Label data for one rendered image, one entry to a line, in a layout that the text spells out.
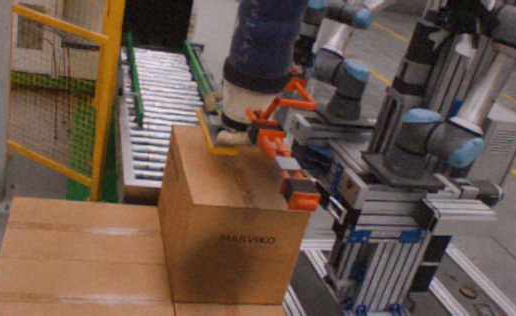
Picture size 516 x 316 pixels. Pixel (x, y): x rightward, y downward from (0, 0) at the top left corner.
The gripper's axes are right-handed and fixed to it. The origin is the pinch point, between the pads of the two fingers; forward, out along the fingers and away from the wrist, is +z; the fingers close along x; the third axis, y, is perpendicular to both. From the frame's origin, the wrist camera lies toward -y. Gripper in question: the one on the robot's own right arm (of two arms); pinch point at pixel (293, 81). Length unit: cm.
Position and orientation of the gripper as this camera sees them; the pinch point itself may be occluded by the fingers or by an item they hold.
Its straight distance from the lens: 232.0
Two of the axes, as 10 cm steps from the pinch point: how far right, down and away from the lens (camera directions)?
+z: -1.9, 8.8, 4.3
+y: 1.6, 4.6, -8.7
